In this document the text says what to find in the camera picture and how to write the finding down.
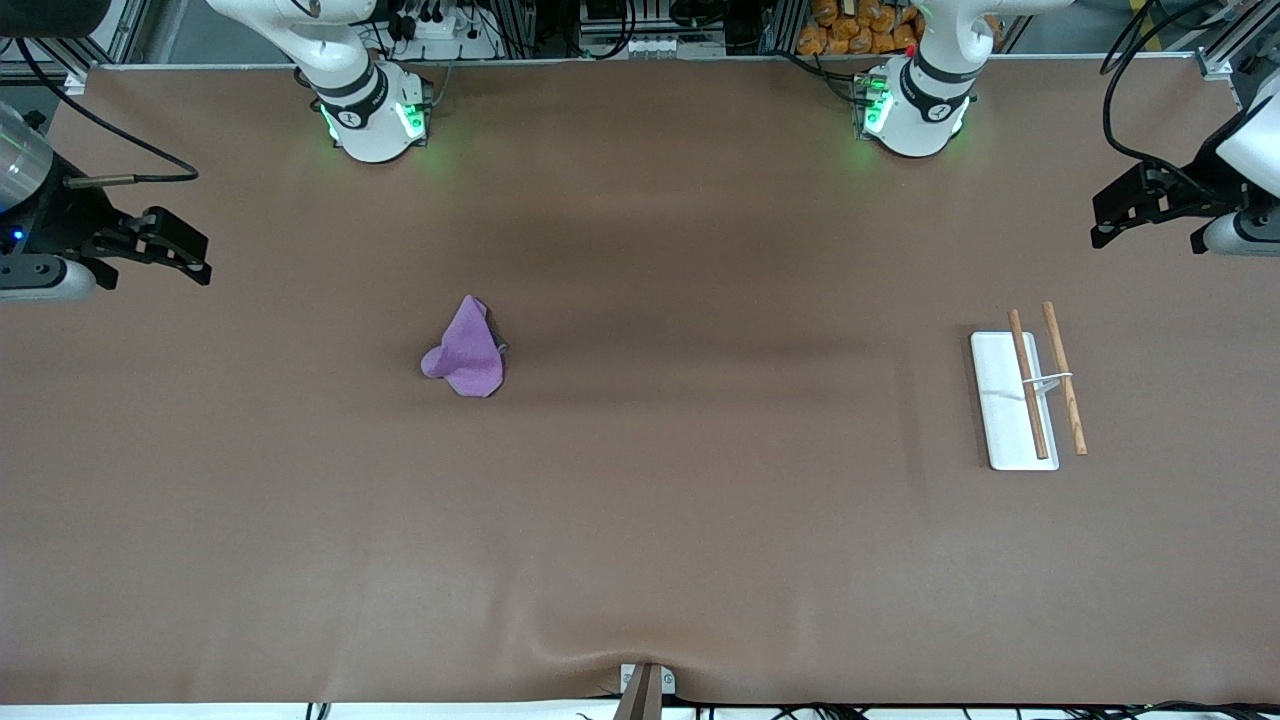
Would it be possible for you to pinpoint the white terminal block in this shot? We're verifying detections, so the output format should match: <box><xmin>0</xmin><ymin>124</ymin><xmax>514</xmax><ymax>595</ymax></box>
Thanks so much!
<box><xmin>618</xmin><ymin>34</ymin><xmax>693</xmax><ymax>60</ymax></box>

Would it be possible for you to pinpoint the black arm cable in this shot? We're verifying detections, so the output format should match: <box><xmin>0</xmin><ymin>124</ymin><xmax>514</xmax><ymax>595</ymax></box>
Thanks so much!
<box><xmin>14</xmin><ymin>38</ymin><xmax>200</xmax><ymax>191</ymax></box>
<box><xmin>1100</xmin><ymin>0</ymin><xmax>1243</xmax><ymax>201</ymax></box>

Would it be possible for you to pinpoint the white power strip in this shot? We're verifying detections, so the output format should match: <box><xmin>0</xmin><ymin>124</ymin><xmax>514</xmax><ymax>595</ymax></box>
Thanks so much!
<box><xmin>388</xmin><ymin>8</ymin><xmax>503</xmax><ymax>63</ymax></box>

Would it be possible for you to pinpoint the purple towel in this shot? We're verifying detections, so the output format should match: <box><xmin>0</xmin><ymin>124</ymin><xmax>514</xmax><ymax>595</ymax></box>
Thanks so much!
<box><xmin>420</xmin><ymin>294</ymin><xmax>510</xmax><ymax>399</ymax></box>

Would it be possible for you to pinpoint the brown table cover mat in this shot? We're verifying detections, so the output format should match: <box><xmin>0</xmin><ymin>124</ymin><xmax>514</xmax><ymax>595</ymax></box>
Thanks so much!
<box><xmin>0</xmin><ymin>55</ymin><xmax>1280</xmax><ymax>707</ymax></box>

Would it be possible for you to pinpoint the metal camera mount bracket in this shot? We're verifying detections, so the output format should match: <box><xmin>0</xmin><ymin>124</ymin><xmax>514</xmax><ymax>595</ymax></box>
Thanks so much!
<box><xmin>614</xmin><ymin>662</ymin><xmax>677</xmax><ymax>720</ymax></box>

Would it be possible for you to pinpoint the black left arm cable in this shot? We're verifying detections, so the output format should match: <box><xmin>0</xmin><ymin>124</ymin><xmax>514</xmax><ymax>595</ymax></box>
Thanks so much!
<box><xmin>1100</xmin><ymin>0</ymin><xmax>1243</xmax><ymax>201</ymax></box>

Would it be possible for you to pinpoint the white rectangular tray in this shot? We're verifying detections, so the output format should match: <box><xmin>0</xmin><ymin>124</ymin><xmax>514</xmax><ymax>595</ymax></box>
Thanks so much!
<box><xmin>969</xmin><ymin>301</ymin><xmax>1089</xmax><ymax>472</ymax></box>

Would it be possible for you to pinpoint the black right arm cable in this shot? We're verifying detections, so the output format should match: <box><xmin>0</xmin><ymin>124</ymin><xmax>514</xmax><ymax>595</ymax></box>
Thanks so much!
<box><xmin>14</xmin><ymin>38</ymin><xmax>200</xmax><ymax>191</ymax></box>

